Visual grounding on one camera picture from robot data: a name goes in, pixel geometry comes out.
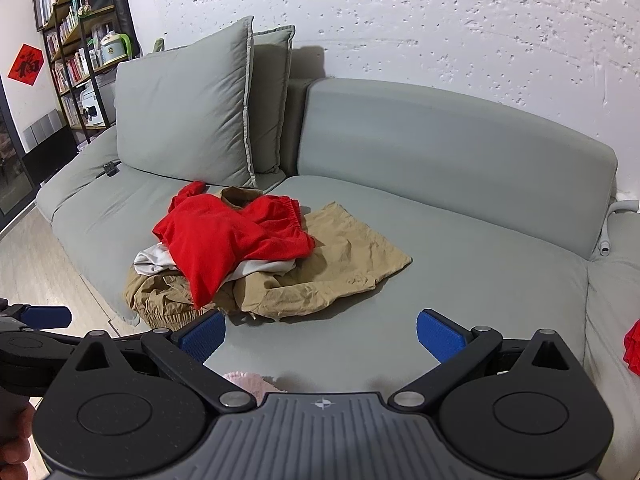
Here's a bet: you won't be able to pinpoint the person's left hand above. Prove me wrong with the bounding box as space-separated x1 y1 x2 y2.
0 395 37 468

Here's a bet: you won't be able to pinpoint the small grey pillow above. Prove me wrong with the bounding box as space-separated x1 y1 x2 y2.
250 26 296 176

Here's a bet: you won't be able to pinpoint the folded red cloth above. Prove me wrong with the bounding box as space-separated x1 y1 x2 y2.
621 317 640 376

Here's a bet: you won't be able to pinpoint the wooden bookshelf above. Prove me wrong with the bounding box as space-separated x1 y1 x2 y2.
32 0 143 146

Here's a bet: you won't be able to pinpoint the black screen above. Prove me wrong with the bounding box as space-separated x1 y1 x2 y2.
22 125 77 187

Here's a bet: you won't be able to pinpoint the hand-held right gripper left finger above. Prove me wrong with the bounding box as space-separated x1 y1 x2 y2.
70 309 257 409

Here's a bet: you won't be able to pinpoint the white hose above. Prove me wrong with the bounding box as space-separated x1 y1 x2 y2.
597 200 640 257

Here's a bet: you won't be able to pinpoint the grey wall panels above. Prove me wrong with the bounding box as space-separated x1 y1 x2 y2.
22 109 66 152

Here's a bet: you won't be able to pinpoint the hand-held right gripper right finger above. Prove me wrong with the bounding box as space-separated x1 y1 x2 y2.
387 309 576 408

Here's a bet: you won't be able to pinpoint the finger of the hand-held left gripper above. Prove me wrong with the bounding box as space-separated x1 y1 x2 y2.
0 299 72 332

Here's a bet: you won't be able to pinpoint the red tank top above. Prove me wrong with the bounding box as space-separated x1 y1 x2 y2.
152 180 266 311

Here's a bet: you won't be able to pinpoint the white green rice cooker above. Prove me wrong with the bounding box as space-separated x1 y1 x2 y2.
99 30 130 65

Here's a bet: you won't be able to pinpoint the grey sofa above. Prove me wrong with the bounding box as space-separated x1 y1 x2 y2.
35 77 640 411

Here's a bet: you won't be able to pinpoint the khaki pants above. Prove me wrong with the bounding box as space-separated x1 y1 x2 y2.
124 186 414 328

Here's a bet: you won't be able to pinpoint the red shorts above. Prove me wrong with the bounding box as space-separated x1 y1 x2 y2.
239 195 316 265

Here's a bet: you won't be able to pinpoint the white appliance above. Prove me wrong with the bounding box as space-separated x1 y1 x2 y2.
79 82 108 127

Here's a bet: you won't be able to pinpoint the row of books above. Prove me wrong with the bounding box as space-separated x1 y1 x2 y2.
42 0 108 96

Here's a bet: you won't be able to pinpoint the pink fuzzy cloth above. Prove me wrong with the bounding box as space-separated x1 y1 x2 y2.
220 371 281 403

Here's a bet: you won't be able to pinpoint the large grey pillow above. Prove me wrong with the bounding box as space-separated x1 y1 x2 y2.
115 16 258 188

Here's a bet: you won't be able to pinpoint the white garment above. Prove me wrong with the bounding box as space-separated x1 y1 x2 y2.
132 242 301 286

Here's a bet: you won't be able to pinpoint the red paper wall decoration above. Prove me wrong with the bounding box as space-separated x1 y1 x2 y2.
7 43 45 87

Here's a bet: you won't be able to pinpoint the black bag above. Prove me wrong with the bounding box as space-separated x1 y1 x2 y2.
109 0 143 57

